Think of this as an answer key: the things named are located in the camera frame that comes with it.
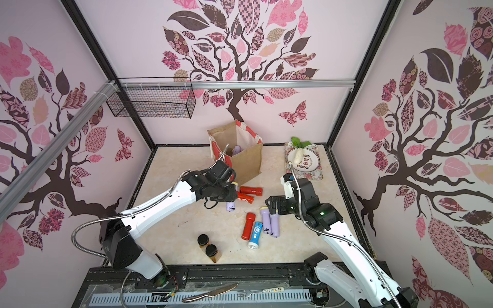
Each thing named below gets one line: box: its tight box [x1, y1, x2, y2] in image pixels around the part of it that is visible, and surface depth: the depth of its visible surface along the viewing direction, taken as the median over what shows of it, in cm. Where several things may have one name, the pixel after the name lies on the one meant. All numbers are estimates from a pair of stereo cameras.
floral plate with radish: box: [283, 136, 324, 181], surface depth 115 cm
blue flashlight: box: [247, 222, 264, 251], surface depth 84 cm
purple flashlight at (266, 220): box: [260, 206, 272, 235], surface depth 87 cm
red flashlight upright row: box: [241, 212, 257, 241], surface depth 87 cm
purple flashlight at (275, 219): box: [269, 209, 281, 239], surface depth 86 cm
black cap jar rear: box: [197, 233, 210, 253], surface depth 76 cm
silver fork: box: [236, 290, 264, 298], surface depth 72 cm
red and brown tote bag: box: [206, 119, 264, 187], surface depth 101 cm
